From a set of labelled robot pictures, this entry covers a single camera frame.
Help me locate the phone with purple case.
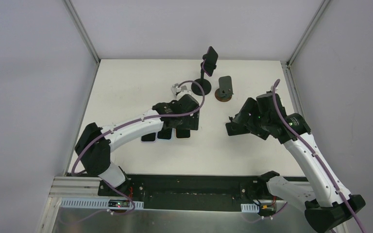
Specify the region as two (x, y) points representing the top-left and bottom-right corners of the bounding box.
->
(201, 46), (219, 77)

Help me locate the right white cable duct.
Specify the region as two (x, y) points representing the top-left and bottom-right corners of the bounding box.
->
(240, 203), (260, 213)

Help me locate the left aluminium frame post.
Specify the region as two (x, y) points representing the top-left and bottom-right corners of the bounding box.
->
(62, 0), (101, 66)

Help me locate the white cable duct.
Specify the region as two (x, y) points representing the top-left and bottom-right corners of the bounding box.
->
(240, 203), (260, 213)
(60, 198), (144, 210)

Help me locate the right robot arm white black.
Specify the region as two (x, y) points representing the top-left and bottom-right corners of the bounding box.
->
(225, 91), (366, 233)

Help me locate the right aluminium frame post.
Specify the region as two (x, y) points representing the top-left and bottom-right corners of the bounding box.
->
(286, 0), (332, 68)

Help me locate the aluminium frame post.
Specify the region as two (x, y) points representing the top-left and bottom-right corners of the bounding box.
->
(286, 0), (332, 68)
(62, 0), (101, 66)

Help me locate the left white cable duct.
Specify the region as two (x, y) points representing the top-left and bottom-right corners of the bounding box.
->
(60, 198), (144, 210)

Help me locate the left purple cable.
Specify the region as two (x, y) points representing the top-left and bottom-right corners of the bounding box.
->
(57, 80), (206, 225)

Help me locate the phone with blue case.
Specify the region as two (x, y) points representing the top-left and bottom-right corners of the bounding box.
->
(157, 129), (172, 140)

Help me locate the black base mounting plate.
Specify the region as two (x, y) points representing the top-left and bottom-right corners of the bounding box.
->
(98, 173), (290, 212)

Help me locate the white grey phone stand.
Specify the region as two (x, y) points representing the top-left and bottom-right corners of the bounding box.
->
(171, 83), (191, 99)

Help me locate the aluminium front rail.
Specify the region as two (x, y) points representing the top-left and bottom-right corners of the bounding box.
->
(49, 176), (101, 198)

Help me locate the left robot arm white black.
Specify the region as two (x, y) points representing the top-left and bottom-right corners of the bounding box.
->
(71, 94), (202, 196)

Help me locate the phone with lavender case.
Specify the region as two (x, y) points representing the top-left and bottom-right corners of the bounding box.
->
(141, 133), (157, 143)

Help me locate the brown round phone stand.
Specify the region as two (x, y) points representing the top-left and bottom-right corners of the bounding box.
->
(215, 76), (234, 102)

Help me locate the black pole phone stand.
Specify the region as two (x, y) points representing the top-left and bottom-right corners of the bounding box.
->
(191, 63), (212, 96)

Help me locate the phone with beige case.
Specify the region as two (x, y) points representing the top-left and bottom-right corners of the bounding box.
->
(175, 129), (191, 139)

